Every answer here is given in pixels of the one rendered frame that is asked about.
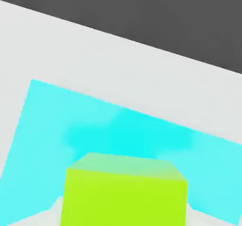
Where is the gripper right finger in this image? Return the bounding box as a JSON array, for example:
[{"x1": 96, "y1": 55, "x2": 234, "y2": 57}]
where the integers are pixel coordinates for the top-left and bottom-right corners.
[{"x1": 186, "y1": 202, "x2": 239, "y2": 226}]

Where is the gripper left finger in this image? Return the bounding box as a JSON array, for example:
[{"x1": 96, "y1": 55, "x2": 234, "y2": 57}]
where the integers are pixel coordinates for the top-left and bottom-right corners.
[{"x1": 5, "y1": 196, "x2": 64, "y2": 226}]

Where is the small lime green cube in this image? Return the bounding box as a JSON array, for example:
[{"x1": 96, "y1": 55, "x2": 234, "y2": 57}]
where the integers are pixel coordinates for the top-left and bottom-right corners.
[{"x1": 60, "y1": 151, "x2": 189, "y2": 226}]

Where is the large cyan box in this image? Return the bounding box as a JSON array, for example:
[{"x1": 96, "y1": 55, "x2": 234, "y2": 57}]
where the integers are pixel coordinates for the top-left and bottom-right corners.
[{"x1": 0, "y1": 78, "x2": 242, "y2": 226}]

